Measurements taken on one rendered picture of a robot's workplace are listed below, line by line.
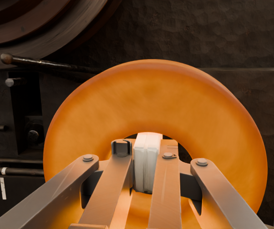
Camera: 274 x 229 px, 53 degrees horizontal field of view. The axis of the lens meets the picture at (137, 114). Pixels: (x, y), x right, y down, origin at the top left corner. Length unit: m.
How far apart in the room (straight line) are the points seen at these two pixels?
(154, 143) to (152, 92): 0.03
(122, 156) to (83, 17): 0.29
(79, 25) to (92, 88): 0.25
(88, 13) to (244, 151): 0.30
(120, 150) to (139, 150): 0.01
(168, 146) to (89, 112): 0.06
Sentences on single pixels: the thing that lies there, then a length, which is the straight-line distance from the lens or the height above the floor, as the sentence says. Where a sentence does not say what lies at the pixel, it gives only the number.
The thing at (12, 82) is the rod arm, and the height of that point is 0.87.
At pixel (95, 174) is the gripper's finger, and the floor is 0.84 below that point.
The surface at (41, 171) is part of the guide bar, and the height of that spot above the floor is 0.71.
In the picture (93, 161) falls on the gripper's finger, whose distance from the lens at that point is 0.15.
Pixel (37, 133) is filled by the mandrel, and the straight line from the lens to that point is 0.60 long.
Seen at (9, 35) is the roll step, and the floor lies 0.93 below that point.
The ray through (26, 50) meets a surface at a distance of 0.45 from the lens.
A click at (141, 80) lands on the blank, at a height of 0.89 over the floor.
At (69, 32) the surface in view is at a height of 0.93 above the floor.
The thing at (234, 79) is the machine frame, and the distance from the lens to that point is 0.51.
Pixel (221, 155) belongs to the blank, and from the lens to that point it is 0.18.
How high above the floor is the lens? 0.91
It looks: 14 degrees down
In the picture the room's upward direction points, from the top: 1 degrees counter-clockwise
